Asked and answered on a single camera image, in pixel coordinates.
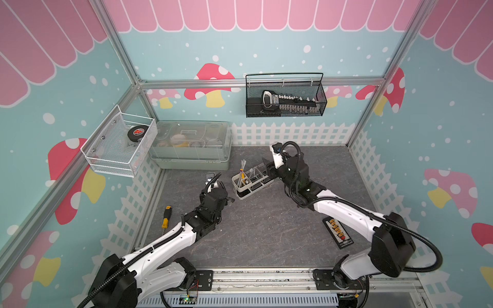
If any black red tape roll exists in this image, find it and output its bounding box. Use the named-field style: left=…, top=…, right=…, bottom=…
left=127, top=124, right=150, bottom=142

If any green storage box clear lid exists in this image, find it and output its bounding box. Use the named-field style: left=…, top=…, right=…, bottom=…
left=150, top=121, right=232, bottom=171

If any socket bit set holder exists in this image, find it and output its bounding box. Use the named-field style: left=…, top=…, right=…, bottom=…
left=261, top=91, right=320, bottom=115

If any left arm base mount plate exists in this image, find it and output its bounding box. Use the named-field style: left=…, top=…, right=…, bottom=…
left=178, top=270, right=214, bottom=291

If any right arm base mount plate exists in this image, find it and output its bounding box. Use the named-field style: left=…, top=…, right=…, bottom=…
left=312, top=269, right=365, bottom=291

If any beige toothbrush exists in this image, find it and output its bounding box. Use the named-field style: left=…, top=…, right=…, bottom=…
left=240, top=159, right=246, bottom=174

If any yellow toothbrush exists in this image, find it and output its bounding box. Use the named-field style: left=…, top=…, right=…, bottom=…
left=237, top=166, right=246, bottom=187

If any beige toothbrush holder rack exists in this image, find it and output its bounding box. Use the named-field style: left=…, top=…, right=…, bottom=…
left=232, top=163, right=273, bottom=200

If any yellow black screwdriver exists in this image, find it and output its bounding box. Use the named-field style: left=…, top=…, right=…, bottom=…
left=161, top=206, right=172, bottom=230

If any black wire wall basket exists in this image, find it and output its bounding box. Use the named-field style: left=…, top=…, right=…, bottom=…
left=245, top=73, right=327, bottom=118

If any white wire wall basket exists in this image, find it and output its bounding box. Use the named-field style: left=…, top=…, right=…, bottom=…
left=80, top=105, right=157, bottom=178

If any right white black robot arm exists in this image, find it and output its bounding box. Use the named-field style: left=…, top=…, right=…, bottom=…
left=267, top=141, right=444, bottom=290

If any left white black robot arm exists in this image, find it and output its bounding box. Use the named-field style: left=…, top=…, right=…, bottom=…
left=79, top=174, right=234, bottom=307

